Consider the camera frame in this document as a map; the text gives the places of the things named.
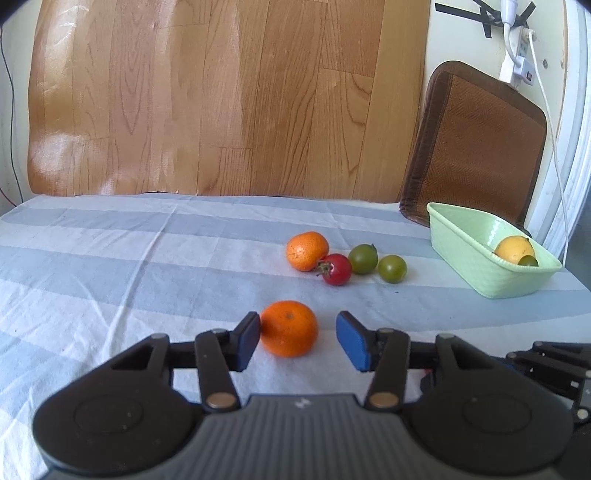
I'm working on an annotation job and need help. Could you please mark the white ribbed door frame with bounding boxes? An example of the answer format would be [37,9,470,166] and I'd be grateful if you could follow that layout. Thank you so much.
[531,0,591,264]

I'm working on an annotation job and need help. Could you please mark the blue white striped blanket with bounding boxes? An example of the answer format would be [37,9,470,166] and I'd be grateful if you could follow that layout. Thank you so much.
[0,193,591,480]

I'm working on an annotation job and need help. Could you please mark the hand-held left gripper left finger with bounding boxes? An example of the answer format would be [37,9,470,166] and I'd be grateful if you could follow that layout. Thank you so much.
[111,311,262,413]

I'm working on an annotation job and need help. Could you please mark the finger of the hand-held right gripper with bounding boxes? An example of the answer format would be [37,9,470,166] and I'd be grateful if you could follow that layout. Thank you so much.
[532,342,591,369]
[505,351,586,395]

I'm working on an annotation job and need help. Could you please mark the large yellow grapefruit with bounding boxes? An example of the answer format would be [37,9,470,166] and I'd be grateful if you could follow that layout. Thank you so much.
[495,235,536,265]

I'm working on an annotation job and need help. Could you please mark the brown woven seat cushion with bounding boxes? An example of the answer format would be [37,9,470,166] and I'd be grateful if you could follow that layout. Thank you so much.
[399,60,548,229]

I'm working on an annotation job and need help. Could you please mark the white power strip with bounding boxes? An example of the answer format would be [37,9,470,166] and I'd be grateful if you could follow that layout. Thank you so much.
[499,27,539,86]

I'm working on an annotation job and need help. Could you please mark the wood pattern vinyl sheet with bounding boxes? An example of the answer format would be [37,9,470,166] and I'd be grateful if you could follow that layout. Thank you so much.
[27,0,428,201]

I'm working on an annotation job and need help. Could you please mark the red tomato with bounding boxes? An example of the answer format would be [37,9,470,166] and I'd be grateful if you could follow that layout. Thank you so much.
[316,253,353,287]

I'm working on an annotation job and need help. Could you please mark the green tomato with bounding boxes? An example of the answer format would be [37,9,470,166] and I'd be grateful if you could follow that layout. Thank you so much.
[348,244,379,276]
[378,255,408,284]

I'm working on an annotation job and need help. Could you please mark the thin black cable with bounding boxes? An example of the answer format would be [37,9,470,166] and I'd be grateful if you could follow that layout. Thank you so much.
[0,25,23,204]

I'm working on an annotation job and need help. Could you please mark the light green plastic basket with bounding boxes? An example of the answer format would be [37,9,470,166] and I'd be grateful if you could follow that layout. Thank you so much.
[426,202,563,300]

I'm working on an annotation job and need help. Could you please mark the orange tangerine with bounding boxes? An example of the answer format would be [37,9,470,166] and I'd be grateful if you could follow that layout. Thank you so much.
[286,231,330,272]
[260,300,319,358]

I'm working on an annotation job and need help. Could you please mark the white cable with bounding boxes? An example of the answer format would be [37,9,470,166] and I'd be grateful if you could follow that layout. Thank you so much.
[529,30,572,264]

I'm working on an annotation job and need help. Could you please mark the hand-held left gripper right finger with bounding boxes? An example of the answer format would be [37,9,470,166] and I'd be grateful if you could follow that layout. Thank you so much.
[335,311,495,413]

